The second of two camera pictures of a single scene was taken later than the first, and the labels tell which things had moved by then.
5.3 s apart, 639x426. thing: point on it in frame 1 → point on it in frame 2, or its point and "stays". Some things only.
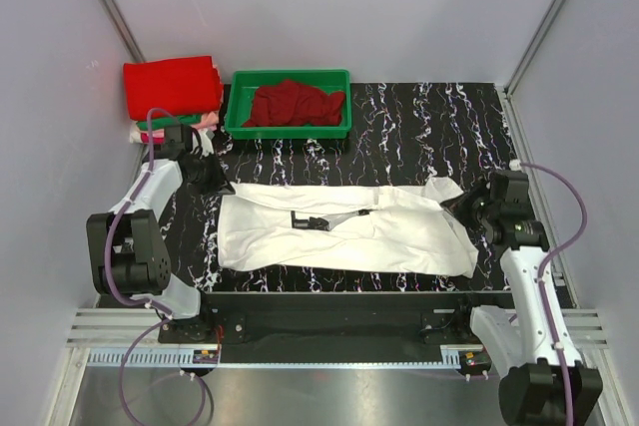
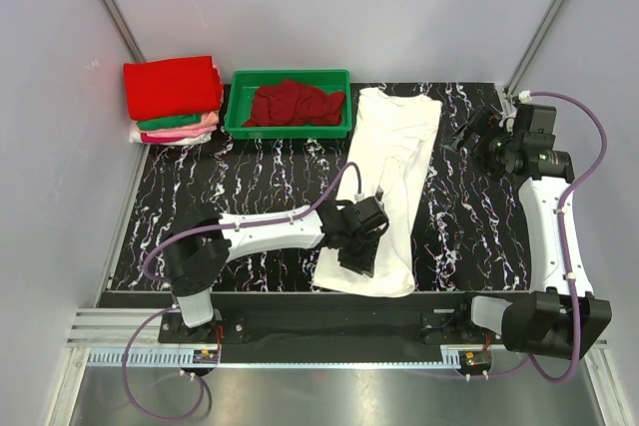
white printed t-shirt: [399, 228] → [392, 135]
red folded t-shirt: [182, 86] stays
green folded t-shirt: [158, 124] stays
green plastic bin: [243, 101] stays
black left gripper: [219, 181] → [365, 262]
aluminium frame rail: [123, 327] stays
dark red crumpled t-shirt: [288, 103] stays
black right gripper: [457, 207] → [478, 124]
